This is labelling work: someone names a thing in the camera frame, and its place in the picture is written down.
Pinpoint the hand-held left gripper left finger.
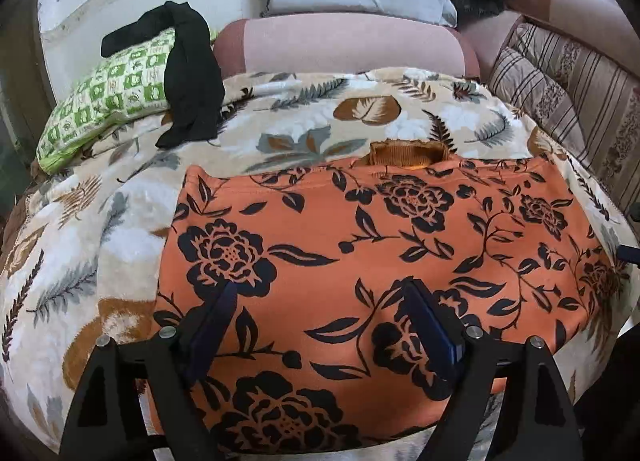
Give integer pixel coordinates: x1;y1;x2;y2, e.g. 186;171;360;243
59;281;240;461

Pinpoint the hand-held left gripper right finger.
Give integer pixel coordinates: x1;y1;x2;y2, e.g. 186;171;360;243
400;278;586;461

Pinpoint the orange floral blouse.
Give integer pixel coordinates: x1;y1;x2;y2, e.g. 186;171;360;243
147;138;621;454

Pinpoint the large striped brown cushion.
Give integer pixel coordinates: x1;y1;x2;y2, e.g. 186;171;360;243
505;21;640;206

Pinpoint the small striped brown cushion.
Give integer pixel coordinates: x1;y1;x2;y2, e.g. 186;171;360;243
487;46;588;152

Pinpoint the pink sofa backrest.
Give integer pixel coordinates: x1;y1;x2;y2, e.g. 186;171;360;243
457;0;640;76

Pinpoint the leaf print blanket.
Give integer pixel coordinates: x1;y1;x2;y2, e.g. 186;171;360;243
0;66;631;457

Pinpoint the green patterned pillow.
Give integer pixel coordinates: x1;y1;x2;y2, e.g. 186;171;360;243
37;26;221;174

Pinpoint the black garment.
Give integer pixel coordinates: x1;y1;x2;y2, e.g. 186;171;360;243
100;1;226;150

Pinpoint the pink sofa bolster cushion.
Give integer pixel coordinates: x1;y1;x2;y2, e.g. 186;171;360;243
212;13;481;79

